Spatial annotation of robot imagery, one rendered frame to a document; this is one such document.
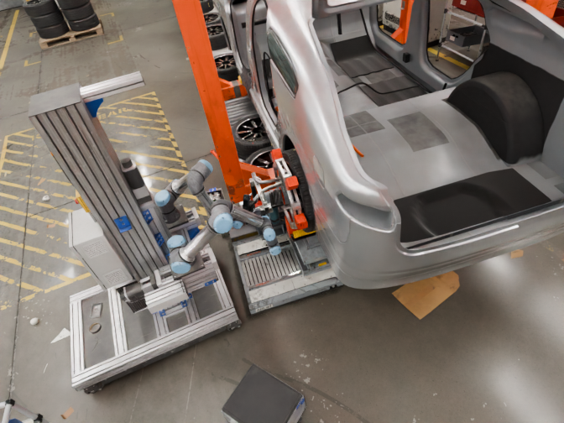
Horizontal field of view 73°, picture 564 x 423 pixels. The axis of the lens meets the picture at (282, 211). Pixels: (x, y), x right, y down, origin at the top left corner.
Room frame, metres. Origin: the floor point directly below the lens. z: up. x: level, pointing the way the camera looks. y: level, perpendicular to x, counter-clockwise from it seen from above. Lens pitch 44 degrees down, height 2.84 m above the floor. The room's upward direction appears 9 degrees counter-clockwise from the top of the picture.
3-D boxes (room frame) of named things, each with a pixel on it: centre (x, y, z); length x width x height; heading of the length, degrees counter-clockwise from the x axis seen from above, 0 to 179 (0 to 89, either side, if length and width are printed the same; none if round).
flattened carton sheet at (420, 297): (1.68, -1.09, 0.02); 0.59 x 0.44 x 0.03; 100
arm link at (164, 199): (2.21, 0.86, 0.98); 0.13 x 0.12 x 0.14; 151
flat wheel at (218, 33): (7.20, 0.68, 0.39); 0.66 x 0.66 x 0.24
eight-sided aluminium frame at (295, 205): (2.20, -0.06, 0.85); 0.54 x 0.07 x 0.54; 10
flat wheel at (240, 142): (3.77, 0.12, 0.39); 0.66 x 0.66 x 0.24
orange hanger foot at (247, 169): (2.70, 0.04, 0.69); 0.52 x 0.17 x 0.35; 100
